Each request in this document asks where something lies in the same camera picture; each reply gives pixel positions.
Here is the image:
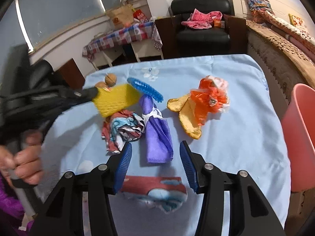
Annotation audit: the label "colourful cartoon pillow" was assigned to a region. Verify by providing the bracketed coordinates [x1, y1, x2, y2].
[246, 0, 274, 17]

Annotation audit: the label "light blue table cloth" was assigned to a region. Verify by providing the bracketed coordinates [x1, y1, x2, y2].
[38, 54, 290, 224]

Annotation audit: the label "yellow foam fruit net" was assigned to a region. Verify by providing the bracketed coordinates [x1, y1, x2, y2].
[92, 84, 142, 118]

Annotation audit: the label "orange white plastic bag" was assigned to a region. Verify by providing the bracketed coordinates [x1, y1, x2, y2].
[190, 75, 230, 115]

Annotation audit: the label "pink clothes on armchair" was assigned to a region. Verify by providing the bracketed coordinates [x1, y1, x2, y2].
[181, 9, 223, 30]

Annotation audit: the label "purple cloth piece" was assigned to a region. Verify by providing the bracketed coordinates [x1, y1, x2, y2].
[139, 94, 173, 164]

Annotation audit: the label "left hand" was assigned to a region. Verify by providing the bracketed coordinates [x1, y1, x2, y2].
[1, 131, 44, 188]

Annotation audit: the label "red gift bag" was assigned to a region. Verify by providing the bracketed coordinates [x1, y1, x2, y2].
[133, 9, 149, 23]

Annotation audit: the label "checkered tablecloth desk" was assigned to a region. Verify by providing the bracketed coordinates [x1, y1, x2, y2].
[82, 21, 163, 70]

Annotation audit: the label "yellow knitted cloth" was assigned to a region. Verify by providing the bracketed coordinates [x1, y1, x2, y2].
[167, 94, 208, 140]

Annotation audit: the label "red blue patterned fabric strip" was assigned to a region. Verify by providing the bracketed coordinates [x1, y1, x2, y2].
[120, 175, 188, 214]

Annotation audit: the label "black leather armchair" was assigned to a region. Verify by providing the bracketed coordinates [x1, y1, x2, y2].
[170, 0, 232, 57]

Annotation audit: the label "pink plastic trash bucket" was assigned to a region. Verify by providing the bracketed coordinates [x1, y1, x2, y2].
[281, 84, 314, 192]

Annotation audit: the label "bed with brown blanket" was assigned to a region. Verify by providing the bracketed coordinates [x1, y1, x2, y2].
[227, 0, 315, 109]

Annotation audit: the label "dark wooden side cabinet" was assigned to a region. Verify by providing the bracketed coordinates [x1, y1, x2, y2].
[155, 17, 178, 59]

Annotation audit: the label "orange box on armchair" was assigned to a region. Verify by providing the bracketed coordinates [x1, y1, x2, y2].
[214, 20, 225, 29]

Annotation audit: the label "purple sleeve forearm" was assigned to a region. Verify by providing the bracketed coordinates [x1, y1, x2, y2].
[0, 175, 32, 236]

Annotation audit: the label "brown walnut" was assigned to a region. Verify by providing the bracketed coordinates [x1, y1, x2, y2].
[95, 82, 110, 92]
[105, 73, 117, 87]

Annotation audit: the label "yellow patterned pillow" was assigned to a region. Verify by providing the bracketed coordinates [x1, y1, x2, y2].
[288, 14, 308, 31]

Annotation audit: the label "black sofa at left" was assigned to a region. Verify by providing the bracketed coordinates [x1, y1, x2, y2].
[25, 60, 59, 90]

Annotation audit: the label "patterned fabric scrap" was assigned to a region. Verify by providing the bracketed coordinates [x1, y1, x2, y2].
[101, 110, 145, 154]

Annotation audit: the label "rolled floral quilt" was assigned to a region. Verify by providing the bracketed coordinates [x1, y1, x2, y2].
[257, 10, 314, 62]

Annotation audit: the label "brown paper shopping bag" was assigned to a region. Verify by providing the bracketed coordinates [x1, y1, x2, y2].
[106, 4, 134, 29]

